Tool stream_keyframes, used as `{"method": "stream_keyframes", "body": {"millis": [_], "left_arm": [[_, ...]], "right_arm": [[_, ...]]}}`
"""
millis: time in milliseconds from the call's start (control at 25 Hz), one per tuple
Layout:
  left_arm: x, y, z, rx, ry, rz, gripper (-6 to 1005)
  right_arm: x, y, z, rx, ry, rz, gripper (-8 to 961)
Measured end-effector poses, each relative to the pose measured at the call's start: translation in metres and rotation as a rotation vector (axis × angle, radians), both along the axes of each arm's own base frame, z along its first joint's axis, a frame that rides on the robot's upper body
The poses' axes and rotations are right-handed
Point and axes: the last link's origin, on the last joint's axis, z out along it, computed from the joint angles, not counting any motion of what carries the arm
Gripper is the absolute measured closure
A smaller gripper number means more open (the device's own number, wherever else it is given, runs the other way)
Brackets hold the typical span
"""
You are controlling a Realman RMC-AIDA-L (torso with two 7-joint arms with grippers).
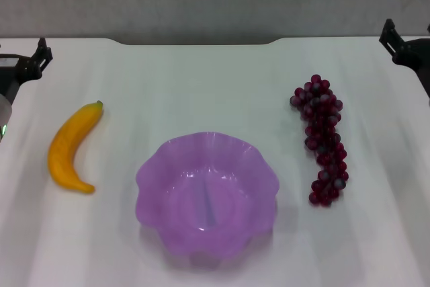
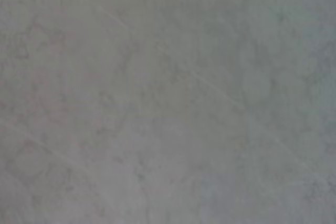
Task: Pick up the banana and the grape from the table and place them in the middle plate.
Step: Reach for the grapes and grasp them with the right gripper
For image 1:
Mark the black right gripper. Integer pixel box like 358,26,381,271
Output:
379,18,430,97

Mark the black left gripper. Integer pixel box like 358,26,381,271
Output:
0,37,54,98

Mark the dark red grape bunch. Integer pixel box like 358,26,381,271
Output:
290,74,350,207

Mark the yellow banana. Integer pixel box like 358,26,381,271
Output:
47,99,104,196

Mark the purple scalloped plastic bowl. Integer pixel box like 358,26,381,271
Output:
135,131,280,263

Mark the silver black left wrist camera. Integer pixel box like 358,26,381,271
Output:
0,53,18,68

